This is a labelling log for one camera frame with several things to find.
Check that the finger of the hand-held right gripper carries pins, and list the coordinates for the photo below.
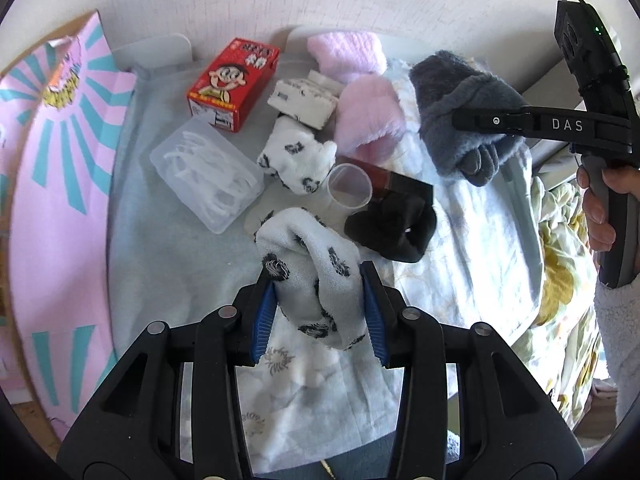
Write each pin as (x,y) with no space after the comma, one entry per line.
(495,121)

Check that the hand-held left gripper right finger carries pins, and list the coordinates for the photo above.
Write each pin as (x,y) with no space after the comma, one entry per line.
(375,320)

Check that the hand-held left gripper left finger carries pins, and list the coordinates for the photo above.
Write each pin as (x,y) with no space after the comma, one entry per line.
(262,320)

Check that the grey fluffy sock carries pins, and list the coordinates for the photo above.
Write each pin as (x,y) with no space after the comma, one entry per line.
(445,90)

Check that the white black-patterned sock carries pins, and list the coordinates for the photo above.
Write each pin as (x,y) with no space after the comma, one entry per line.
(320,270)
(295,150)

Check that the clear plastic cup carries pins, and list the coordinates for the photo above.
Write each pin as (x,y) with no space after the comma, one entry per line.
(350,185)

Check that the person's right forearm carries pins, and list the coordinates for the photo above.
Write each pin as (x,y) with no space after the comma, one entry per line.
(620,360)

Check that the person's right hand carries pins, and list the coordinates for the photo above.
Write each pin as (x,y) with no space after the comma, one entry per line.
(597,215)

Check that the black sock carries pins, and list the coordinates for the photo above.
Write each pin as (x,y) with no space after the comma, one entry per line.
(385,230)

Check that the dark red brown box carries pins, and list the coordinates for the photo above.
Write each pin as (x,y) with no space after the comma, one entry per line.
(407,185)

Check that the pale floral blanket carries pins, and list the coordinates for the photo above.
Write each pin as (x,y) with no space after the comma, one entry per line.
(475,260)

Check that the light blue cloth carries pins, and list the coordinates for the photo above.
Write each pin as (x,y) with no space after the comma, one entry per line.
(150,270)

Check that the pink smooth fluffy sock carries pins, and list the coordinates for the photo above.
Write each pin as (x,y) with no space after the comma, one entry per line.
(367,115)

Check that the clear floss pick box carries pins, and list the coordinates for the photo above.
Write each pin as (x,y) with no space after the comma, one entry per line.
(200,170)

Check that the pink ribbed fluffy sock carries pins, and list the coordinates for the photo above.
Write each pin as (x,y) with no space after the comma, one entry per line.
(345,55)

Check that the yellow floral quilt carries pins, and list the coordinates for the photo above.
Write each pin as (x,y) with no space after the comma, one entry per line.
(560,310)

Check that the white tissue packet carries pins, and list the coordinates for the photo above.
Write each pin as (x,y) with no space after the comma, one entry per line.
(300,102)

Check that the pink and teal patterned bag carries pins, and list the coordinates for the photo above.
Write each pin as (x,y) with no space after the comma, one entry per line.
(60,210)

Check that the red cartoon carton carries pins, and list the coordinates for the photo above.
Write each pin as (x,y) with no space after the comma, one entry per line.
(230,85)

